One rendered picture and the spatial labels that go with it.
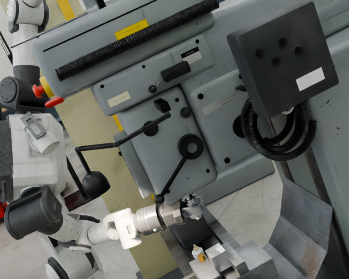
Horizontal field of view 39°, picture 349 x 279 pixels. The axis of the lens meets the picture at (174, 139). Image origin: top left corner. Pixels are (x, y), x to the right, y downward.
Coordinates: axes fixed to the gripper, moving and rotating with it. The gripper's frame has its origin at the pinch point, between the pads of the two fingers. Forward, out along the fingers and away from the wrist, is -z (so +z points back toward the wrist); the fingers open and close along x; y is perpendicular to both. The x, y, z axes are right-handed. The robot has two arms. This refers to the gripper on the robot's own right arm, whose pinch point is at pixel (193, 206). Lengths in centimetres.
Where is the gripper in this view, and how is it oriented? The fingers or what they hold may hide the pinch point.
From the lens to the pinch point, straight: 156.4
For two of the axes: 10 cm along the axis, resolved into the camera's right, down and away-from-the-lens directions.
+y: 3.8, 8.7, 3.1
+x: 0.7, -3.6, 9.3
